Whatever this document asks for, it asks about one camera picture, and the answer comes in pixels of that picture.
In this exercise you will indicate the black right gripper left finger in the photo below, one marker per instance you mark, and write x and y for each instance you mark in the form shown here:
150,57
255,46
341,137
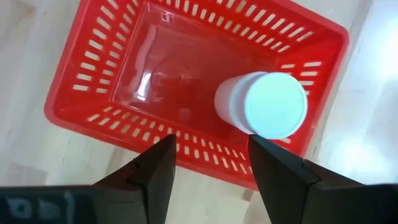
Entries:
140,193

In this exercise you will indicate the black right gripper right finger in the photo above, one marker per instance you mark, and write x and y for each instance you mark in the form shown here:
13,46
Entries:
295,193

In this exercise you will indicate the white pill bottle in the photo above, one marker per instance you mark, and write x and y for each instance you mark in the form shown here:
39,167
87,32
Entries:
270,105

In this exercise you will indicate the red slotted plastic basket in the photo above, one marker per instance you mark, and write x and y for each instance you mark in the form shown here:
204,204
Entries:
186,77

